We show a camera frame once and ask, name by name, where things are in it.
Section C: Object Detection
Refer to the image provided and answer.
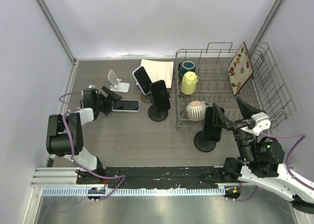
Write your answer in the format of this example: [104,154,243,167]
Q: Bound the grey wire dish rack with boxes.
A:
[174,42,297,128]

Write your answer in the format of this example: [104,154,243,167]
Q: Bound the aluminium corner frame post right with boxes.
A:
[250,0,285,52]

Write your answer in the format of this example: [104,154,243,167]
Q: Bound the striped white grey mug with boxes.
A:
[185,100,208,121]

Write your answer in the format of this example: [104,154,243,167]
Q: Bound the aluminium corner frame post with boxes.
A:
[35,0,76,64]
[250,0,285,52]

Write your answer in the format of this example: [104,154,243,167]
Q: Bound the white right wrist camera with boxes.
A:
[250,112,271,136]

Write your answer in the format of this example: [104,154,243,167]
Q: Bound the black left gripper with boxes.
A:
[94,87,121,116]

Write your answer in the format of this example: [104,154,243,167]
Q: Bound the wooden base phone stand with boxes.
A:
[135,81,152,103]

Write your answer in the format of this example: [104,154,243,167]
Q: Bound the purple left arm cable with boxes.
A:
[58,91,126,201]

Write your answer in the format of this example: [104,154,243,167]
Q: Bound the cream square plate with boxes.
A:
[140,59,174,89]

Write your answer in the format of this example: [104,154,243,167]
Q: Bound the white slotted cable duct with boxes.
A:
[42,186,225,197]

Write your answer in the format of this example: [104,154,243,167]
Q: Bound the silver folding phone stand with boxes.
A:
[107,70,130,93]

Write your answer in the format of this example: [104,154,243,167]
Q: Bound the dark green mug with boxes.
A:
[178,61,196,74]

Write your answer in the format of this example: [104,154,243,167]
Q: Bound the black phone stand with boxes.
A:
[148,91,171,122]
[193,131,216,152]

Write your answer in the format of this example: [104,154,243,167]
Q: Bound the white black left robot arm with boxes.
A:
[46,85,122,184]

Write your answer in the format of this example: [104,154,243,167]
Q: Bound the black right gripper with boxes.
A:
[211,96,263,160]

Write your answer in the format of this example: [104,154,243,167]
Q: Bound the floral square plate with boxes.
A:
[227,42,253,97]

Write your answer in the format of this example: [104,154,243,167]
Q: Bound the aluminium corner frame post left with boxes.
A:
[35,0,76,64]

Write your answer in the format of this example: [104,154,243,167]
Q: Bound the lilac case phone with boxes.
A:
[112,100,140,112]
[132,66,152,95]

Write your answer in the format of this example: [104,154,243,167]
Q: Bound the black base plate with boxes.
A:
[76,166,239,190]

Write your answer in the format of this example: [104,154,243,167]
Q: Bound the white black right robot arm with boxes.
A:
[213,97,314,214]

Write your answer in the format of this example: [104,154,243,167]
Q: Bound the yellow faceted mug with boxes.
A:
[181,71,199,95]

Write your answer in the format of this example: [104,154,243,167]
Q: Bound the black phone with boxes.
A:
[203,106,222,142]
[150,80,171,112]

